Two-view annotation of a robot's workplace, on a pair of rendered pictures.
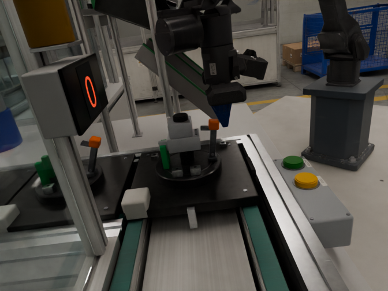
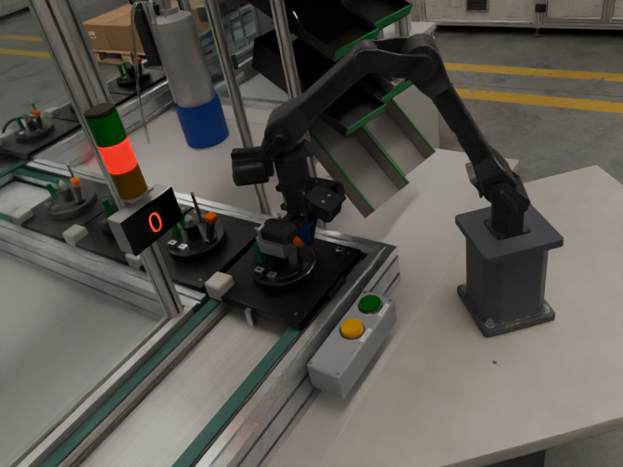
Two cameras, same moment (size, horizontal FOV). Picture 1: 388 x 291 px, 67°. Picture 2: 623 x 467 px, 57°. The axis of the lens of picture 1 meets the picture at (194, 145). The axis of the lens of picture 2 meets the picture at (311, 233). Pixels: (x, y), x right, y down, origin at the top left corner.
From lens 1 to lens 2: 79 cm
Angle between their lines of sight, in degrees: 35
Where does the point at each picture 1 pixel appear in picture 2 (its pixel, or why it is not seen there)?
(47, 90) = (118, 230)
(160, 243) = (224, 326)
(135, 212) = (213, 294)
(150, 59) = not seen: hidden behind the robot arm
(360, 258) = (362, 415)
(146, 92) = (523, 14)
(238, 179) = (305, 299)
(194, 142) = (278, 251)
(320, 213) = (322, 361)
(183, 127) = not seen: hidden behind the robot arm
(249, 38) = not seen: outside the picture
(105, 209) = (198, 281)
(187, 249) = (235, 339)
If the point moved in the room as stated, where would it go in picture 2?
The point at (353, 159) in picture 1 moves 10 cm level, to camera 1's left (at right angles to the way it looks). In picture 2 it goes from (489, 322) to (439, 309)
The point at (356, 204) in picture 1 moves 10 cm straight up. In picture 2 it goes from (429, 372) to (426, 334)
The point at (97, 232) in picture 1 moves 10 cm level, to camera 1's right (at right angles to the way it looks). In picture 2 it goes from (169, 303) to (206, 316)
